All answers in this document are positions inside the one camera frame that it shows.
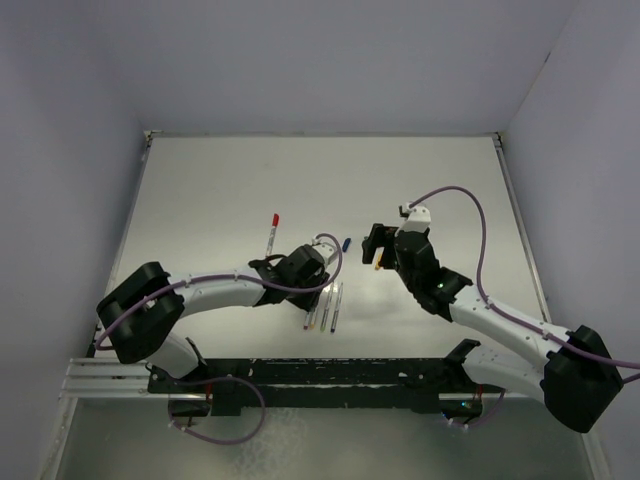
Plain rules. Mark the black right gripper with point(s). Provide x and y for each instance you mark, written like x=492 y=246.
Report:
x=382 y=236

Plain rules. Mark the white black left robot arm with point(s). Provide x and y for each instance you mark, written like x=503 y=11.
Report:
x=138 y=316

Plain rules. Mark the aluminium rail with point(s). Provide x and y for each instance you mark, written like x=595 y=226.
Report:
x=542 y=301
x=105 y=378

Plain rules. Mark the blue whiteboard marker pen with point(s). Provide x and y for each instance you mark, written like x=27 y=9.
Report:
x=336 y=310

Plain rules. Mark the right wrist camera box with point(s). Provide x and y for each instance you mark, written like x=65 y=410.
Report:
x=415 y=218

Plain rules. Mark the green whiteboard marker pen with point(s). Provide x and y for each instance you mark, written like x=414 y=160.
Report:
x=327 y=306

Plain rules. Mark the red whiteboard marker pen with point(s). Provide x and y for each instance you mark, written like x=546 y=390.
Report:
x=271 y=241

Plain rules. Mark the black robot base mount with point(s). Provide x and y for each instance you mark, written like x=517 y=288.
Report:
x=226 y=387

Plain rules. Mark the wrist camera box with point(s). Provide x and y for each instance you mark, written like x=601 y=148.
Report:
x=415 y=218
x=326 y=249

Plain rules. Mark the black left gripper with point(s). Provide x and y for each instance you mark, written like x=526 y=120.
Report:
x=308 y=302

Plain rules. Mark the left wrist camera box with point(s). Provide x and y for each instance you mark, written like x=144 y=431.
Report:
x=326 y=249

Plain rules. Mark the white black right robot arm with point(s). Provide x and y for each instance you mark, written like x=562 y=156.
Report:
x=570 y=372

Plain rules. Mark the aluminium rail left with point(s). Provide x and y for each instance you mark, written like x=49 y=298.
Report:
x=105 y=378

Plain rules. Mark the aluminium rail right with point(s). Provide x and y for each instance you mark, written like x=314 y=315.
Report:
x=542 y=301

